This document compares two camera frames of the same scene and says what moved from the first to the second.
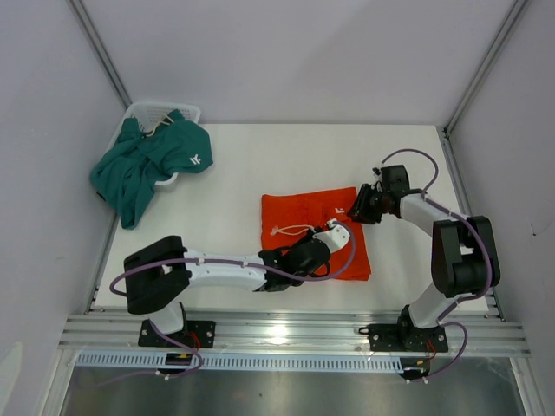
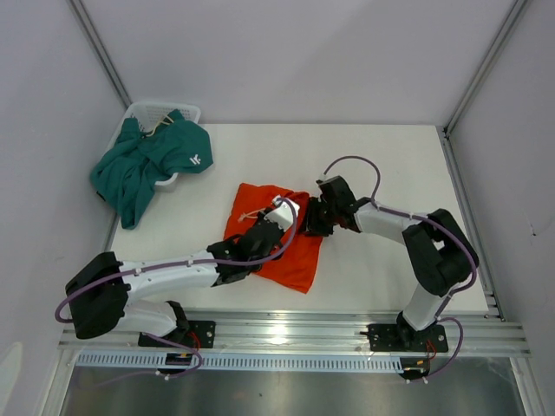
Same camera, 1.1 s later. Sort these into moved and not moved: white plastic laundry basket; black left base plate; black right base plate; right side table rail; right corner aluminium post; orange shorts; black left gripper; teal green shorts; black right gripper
Moved: black left gripper; black right gripper; orange shorts
Not moved: right corner aluminium post; black right base plate; white plastic laundry basket; teal green shorts; right side table rail; black left base plate
